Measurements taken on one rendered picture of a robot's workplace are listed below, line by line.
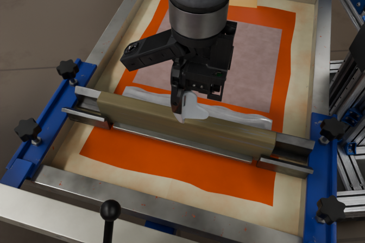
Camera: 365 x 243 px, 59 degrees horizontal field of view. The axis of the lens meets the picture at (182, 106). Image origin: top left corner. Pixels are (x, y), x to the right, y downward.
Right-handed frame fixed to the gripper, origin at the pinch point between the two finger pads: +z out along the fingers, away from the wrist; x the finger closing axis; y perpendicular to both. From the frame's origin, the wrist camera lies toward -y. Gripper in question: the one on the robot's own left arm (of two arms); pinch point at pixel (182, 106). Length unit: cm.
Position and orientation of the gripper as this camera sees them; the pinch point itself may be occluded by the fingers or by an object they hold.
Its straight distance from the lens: 59.3
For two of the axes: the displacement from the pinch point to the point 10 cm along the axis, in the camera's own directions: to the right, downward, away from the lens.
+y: 9.6, 2.2, -1.6
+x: 2.7, -7.8, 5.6
